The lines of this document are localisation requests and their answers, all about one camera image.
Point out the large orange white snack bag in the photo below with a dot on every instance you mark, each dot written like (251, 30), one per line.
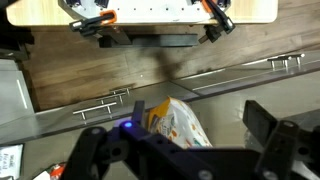
(176, 126)

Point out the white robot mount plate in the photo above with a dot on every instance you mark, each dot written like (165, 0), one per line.
(150, 10)

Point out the grey glossy base cabinet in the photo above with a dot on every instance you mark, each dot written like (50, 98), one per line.
(233, 78)

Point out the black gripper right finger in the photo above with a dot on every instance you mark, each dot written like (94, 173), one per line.
(278, 146)

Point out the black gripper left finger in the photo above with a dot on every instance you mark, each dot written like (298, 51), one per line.
(90, 148)

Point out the small printed card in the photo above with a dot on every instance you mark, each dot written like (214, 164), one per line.
(11, 161)

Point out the light wooden table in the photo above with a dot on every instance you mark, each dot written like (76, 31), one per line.
(33, 15)

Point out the orange black clamp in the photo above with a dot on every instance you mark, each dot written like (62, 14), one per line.
(96, 20)
(218, 18)

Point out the red snack packet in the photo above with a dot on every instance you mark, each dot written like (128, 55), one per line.
(55, 171)

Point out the black table frame bar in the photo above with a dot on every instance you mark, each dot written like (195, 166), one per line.
(156, 40)

